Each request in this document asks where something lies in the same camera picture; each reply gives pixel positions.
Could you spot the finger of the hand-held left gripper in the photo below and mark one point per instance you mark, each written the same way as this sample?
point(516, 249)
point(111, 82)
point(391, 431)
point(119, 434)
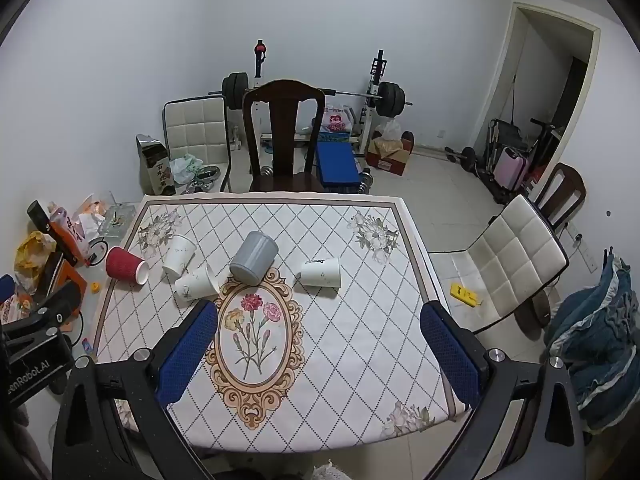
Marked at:
point(50, 307)

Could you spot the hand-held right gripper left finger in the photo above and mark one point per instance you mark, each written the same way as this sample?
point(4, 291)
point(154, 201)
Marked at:
point(186, 357)

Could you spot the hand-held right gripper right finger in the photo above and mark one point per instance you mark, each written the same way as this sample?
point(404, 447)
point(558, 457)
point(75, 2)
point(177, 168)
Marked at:
point(450, 355)

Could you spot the white paper cup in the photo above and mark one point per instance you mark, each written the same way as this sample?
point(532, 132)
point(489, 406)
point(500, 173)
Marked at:
point(196, 285)
point(320, 273)
point(178, 255)

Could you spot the red paper cup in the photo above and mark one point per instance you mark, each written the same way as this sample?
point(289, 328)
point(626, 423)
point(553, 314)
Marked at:
point(125, 264)

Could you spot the grey cup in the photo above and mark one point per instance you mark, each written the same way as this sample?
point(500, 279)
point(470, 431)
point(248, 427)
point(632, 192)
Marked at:
point(253, 257)

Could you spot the yellow plastic bag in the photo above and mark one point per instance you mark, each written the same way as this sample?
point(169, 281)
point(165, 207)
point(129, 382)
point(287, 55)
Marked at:
point(32, 255)

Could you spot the yellow tool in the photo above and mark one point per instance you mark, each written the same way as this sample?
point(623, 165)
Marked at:
point(464, 294)

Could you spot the orange black tool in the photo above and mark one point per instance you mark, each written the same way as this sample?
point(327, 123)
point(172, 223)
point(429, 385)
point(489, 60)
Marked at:
point(67, 237)

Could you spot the glass ashtray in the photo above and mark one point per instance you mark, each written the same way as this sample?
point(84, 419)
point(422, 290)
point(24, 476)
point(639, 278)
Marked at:
point(117, 221)

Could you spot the white padded chair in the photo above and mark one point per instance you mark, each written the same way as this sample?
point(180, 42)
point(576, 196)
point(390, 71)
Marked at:
point(505, 260)
point(196, 130)

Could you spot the floral printed tablecloth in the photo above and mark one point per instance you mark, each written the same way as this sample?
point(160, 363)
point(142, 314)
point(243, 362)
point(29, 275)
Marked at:
point(320, 340)

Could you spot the blue denim cloth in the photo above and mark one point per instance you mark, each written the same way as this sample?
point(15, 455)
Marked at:
point(597, 340)

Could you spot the white power strip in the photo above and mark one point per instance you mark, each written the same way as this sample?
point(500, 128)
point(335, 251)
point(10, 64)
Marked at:
point(582, 250)

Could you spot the dark paper bag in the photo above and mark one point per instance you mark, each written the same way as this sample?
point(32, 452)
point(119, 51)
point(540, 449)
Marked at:
point(154, 165)

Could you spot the metal bowl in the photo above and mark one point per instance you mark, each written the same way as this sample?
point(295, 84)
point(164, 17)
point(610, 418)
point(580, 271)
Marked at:
point(207, 174)

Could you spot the pale green plastic bag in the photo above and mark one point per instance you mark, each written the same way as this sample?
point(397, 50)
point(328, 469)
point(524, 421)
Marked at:
point(184, 167)

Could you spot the metal dumbbell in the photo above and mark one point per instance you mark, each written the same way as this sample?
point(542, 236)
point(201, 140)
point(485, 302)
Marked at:
point(366, 181)

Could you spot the pink suitcase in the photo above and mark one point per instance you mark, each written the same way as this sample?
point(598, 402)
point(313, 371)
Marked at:
point(511, 167)

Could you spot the dark wooden chair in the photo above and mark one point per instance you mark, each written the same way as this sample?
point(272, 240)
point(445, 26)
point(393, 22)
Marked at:
point(567, 192)
point(283, 125)

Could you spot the small black barbell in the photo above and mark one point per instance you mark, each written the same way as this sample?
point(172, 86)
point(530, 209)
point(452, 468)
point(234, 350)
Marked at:
point(467, 155)

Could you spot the cardboard box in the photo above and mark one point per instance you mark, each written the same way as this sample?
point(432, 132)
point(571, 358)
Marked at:
point(389, 155)

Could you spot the blue bench pad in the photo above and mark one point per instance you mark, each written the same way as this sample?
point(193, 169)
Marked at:
point(336, 162)

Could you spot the folded black cart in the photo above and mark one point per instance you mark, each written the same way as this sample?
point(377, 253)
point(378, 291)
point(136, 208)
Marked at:
point(505, 132)

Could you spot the red white plastic bag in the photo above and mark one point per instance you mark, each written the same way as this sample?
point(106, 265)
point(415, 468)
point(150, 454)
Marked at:
point(336, 119)

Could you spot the black barbell with plates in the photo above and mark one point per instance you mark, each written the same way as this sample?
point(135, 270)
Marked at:
point(235, 91)

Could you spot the white barbell rack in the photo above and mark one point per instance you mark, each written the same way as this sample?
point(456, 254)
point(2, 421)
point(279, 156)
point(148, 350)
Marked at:
point(372, 95)

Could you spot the red black stick vacuum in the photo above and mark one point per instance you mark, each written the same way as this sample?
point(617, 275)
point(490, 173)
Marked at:
point(259, 55)

